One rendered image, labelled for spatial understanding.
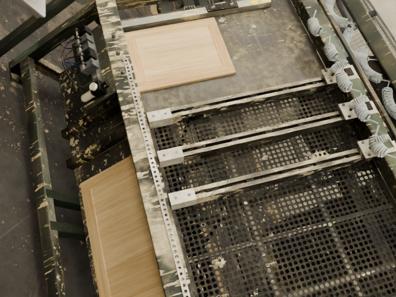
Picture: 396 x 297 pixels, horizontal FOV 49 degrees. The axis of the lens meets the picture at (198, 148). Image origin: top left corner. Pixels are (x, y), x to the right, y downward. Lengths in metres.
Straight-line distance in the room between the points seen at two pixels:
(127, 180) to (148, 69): 0.64
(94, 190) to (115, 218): 0.25
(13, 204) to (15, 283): 0.45
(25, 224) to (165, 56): 1.25
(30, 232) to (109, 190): 0.50
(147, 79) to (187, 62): 0.26
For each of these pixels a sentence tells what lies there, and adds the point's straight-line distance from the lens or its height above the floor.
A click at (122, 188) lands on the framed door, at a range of 2.50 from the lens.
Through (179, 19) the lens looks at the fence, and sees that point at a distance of 2.75.
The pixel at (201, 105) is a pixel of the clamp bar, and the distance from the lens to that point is 2.32.
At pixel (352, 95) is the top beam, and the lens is 2.51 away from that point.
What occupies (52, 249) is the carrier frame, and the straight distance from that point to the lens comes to 2.48.
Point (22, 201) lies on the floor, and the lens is 2.72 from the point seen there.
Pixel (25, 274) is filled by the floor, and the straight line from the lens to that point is 2.56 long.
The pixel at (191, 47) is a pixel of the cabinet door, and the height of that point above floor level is 1.20.
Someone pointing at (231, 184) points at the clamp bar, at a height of 1.17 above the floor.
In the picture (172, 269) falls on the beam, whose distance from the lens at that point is 1.99.
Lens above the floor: 1.84
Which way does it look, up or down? 20 degrees down
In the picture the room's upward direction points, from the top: 62 degrees clockwise
